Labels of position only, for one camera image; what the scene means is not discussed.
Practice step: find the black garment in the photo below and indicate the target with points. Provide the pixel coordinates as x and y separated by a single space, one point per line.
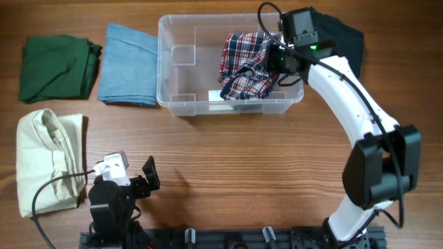
350 42

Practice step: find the red navy plaid garment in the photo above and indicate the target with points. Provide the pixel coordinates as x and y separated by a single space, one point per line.
242 68

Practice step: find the green folded garment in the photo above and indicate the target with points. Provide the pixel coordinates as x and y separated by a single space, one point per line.
58 67

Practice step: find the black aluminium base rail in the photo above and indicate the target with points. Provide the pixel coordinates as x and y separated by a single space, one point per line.
295 238

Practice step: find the clear plastic storage bin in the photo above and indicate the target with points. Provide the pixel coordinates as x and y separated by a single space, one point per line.
190 51

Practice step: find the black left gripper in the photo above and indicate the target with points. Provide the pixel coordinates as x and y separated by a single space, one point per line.
145 189

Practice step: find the left clear rail clip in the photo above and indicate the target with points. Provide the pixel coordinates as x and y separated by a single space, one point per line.
190 236

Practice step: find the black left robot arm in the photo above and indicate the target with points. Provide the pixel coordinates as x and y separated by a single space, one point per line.
113 204

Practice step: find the blue folded towel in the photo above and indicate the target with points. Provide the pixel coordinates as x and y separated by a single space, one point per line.
129 67

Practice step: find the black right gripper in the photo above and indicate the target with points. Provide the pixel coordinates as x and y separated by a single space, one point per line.
272 51

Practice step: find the right clear rail clip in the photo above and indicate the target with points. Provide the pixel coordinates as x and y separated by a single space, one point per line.
269 235

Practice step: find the cream folded garment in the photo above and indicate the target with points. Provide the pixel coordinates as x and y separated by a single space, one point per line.
49 146

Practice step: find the white label in bin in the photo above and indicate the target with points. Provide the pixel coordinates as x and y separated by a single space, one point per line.
214 96

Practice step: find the clear rail clip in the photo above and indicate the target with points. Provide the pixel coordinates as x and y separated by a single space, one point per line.
190 236
269 235

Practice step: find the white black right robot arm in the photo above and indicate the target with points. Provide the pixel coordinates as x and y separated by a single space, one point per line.
384 162

